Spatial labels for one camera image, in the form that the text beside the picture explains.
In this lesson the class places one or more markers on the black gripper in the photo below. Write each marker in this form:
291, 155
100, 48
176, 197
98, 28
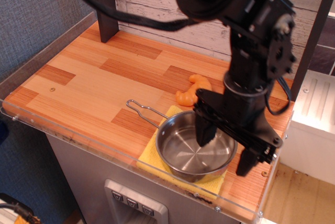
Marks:
239, 112

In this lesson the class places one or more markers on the stainless steel pot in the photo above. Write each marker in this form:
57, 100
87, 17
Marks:
176, 145

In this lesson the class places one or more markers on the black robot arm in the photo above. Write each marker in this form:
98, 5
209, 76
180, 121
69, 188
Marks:
261, 53

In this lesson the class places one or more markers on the orange plastic croissant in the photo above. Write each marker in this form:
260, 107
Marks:
189, 97

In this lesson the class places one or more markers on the yellow cloth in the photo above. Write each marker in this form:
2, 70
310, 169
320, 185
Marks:
151, 162

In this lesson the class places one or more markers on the white drawer unit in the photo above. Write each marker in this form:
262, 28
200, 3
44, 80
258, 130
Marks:
309, 139

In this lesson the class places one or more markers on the silver control panel with buttons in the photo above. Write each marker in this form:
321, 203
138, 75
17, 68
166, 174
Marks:
129, 206

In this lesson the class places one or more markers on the grey metal cabinet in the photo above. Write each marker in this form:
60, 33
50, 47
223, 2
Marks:
86, 174

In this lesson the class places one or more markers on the clear acrylic front guard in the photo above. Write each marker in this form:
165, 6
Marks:
241, 198

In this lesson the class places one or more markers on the orange object bottom left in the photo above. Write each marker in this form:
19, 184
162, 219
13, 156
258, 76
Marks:
27, 220

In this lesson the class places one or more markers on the dark right shelf post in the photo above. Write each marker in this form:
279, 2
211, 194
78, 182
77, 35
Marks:
316, 30

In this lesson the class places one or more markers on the dark shelf post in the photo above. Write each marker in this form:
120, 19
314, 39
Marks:
316, 30
103, 4

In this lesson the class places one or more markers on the dark left shelf post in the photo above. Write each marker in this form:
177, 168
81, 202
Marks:
103, 4

